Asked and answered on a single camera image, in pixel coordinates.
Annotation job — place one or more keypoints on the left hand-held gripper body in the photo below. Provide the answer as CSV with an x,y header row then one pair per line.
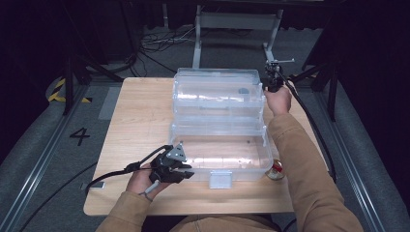
x,y
167,161

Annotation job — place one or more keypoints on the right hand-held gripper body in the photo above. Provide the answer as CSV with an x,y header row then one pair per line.
x,y
274,79

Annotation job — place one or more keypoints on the clear plastic tiered storage box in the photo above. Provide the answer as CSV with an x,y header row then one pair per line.
x,y
222,151

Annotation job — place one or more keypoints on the person's right hand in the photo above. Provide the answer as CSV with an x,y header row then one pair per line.
x,y
279,101

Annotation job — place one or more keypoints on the person's left hand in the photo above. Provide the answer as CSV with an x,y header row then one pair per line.
x,y
140,182

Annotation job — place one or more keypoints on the black stand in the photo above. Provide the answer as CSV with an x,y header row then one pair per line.
x,y
332,87
69,83

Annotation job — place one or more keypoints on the person's tan jacket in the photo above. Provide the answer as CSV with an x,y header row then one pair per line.
x,y
222,225

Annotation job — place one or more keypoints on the grey metal stand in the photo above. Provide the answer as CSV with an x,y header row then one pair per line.
x,y
235,21

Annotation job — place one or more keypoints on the small metal clip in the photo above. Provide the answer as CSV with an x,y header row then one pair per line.
x,y
96,185

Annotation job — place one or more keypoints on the small jar with red label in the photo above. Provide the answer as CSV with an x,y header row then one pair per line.
x,y
276,170

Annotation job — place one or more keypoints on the aluminium floor rail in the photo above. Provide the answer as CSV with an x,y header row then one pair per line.
x,y
35,167
351,161

